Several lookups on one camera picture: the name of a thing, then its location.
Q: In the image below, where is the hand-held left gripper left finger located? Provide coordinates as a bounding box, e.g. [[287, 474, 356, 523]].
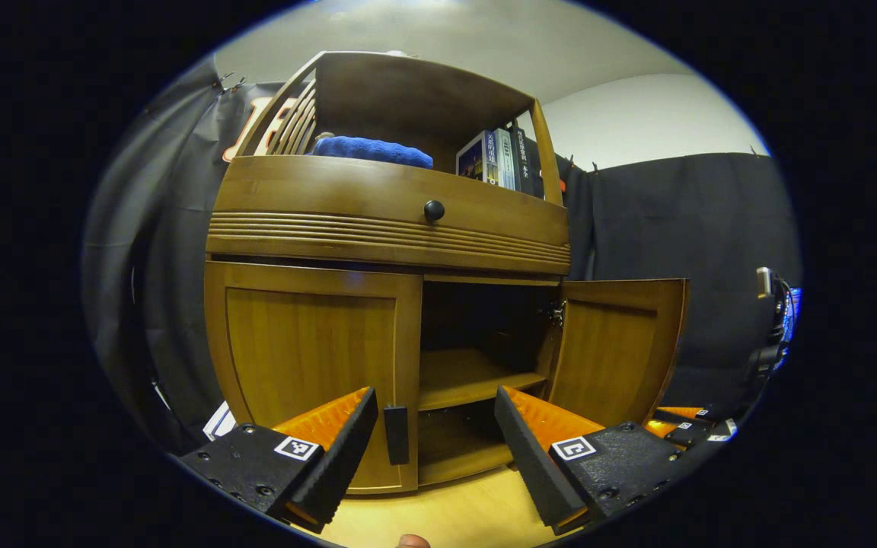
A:
[[180, 386, 380, 535]]

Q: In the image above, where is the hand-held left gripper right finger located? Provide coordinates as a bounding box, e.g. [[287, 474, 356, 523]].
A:
[[494, 384, 702, 535]]

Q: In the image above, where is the wooden shoe cabinet door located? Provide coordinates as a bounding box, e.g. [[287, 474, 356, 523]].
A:
[[204, 261, 424, 495], [547, 278, 689, 431]]

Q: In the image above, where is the wooden double-door shoe cabinet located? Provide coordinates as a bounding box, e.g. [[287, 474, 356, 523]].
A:
[[204, 51, 689, 495]]

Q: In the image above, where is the black backdrop cloth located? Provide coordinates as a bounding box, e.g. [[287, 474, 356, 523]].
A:
[[81, 57, 803, 457]]

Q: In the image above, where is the wooden ribbed drawer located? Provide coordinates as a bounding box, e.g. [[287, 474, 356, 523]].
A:
[[206, 155, 572, 276]]

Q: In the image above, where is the light grey spine book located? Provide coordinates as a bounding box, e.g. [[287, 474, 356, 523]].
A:
[[493, 128, 519, 191]]

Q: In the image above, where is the dark blue cover book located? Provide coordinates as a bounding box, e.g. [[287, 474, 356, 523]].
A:
[[456, 129, 502, 186]]

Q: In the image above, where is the folded blue towel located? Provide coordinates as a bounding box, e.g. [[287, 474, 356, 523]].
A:
[[309, 135, 435, 170]]

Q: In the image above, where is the black door handle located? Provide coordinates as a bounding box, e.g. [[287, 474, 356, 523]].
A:
[[384, 405, 410, 466]]

